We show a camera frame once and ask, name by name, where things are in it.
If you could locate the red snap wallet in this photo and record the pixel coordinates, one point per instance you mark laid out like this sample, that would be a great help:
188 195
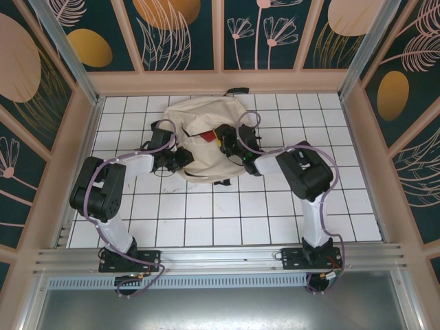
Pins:
208 136

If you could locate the cream canvas backpack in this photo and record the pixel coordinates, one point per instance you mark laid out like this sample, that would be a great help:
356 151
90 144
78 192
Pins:
192 113

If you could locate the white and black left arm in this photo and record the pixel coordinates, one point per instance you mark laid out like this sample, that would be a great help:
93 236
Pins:
113 233

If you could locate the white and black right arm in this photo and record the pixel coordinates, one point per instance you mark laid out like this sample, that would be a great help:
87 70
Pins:
314 223

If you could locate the green circuit board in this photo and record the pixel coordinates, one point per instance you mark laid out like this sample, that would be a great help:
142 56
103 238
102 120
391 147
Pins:
332 276

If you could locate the grey metal sheet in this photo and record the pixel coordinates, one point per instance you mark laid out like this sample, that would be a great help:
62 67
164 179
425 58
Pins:
220 309

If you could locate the aluminium side rail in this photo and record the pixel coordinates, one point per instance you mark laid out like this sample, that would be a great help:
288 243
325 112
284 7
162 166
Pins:
81 172
382 230

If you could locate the aluminium mounting rail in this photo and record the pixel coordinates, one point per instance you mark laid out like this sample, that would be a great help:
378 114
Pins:
220 256

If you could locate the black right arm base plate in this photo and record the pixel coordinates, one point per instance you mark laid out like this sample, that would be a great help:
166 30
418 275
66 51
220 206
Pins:
290 258

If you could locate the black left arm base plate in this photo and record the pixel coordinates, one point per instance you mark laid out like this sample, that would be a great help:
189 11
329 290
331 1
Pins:
151 258

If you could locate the aluminium corner post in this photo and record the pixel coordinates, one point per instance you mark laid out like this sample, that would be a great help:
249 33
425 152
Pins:
68 51
363 51

